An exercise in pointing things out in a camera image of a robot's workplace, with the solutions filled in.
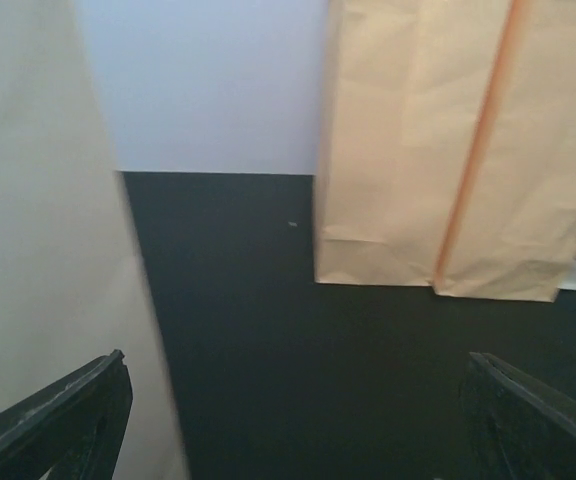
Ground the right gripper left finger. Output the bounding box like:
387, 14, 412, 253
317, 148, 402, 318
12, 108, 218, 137
0, 350, 133, 479

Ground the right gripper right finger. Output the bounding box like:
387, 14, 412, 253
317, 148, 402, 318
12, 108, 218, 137
460, 352, 576, 479

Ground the printed Cream Bear paper bag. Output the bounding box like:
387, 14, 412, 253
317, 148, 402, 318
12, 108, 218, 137
0, 1, 188, 479

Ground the middle orange paper bag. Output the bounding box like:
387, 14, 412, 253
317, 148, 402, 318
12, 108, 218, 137
433, 1, 576, 302

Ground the orange paper bag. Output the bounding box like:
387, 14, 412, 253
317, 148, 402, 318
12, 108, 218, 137
313, 1, 510, 286
433, 1, 576, 302

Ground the left orange paper bag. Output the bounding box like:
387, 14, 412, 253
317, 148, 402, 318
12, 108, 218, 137
313, 1, 510, 286

